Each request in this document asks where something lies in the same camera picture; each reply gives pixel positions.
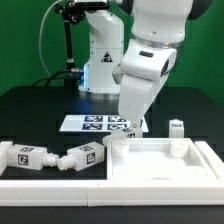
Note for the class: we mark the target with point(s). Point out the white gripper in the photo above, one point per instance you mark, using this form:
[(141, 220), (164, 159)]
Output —
[(140, 84)]

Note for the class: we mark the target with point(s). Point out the white square tabletop tray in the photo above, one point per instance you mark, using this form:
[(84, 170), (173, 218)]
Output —
[(147, 159)]

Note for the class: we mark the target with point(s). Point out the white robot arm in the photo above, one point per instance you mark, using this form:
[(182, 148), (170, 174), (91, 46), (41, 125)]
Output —
[(113, 23)]

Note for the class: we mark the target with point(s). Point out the white paper tag sheet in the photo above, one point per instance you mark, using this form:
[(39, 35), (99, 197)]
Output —
[(93, 123)]

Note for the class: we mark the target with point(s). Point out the white U-shaped fence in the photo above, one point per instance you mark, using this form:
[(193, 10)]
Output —
[(111, 193)]

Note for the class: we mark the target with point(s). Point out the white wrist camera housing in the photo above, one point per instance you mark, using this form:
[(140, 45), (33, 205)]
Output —
[(147, 62)]

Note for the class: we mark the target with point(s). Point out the black camera stand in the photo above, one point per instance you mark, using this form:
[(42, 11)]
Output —
[(71, 15)]

